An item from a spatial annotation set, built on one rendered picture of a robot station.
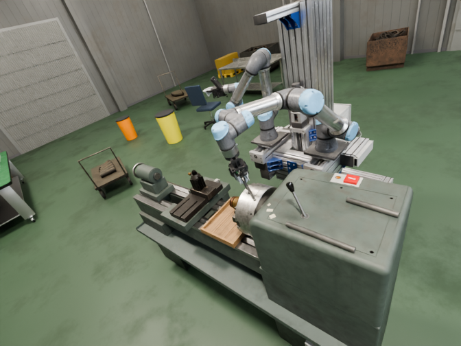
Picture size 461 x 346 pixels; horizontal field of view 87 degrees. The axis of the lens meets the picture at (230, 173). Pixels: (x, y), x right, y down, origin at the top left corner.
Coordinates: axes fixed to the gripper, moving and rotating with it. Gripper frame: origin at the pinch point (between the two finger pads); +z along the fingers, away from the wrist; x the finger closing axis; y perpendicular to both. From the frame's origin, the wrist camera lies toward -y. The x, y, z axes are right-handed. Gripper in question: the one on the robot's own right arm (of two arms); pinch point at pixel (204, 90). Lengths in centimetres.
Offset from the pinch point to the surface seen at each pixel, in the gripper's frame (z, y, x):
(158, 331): 27, 137, -161
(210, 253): -19, 91, -104
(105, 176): 271, 132, 13
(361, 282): -124, 26, -132
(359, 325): -124, 58, -136
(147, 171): 40, 35, -69
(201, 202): -18, 50, -85
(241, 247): -58, 57, -111
